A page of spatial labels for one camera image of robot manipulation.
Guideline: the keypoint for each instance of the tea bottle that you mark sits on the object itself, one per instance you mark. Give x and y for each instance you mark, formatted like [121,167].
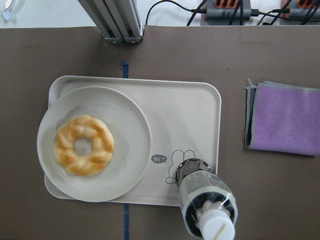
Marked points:
[207,204]

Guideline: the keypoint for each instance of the beige tray with bunny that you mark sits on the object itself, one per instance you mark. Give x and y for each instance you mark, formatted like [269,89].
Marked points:
[184,119]

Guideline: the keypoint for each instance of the glazed twisted donut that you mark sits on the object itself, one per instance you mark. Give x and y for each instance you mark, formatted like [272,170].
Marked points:
[102,146]

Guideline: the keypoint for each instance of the beige round plate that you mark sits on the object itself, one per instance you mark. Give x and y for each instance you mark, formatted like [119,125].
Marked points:
[132,143]

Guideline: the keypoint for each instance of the purple folded cloth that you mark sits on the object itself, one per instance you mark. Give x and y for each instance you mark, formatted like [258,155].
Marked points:
[282,118]

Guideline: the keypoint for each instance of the aluminium frame post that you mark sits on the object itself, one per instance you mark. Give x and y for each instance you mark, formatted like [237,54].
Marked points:
[117,20]

